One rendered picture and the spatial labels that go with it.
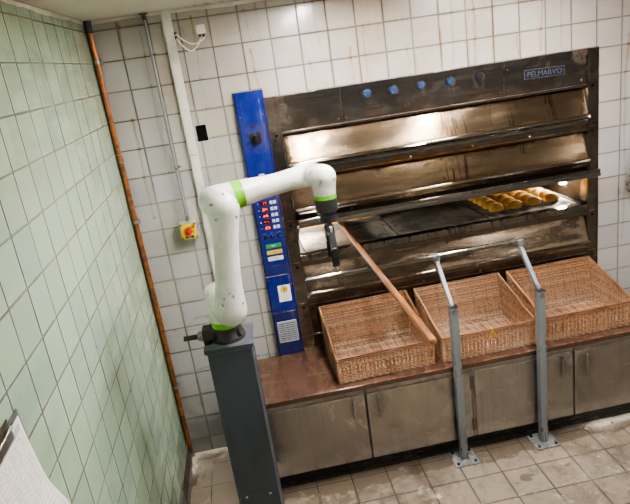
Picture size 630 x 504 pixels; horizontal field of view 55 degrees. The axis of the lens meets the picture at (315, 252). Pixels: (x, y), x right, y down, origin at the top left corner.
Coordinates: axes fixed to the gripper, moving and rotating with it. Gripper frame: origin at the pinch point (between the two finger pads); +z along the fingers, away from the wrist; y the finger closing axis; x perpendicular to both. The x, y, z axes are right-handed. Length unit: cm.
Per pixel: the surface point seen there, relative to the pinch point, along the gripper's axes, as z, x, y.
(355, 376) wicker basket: 86, 8, -50
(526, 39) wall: -74, 134, -102
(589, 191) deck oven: 20, 172, -105
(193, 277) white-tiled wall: 30, -73, -97
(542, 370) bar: 99, 110, -43
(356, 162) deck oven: -21, 30, -100
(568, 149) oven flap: -8, 159, -104
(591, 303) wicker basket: 86, 164, -88
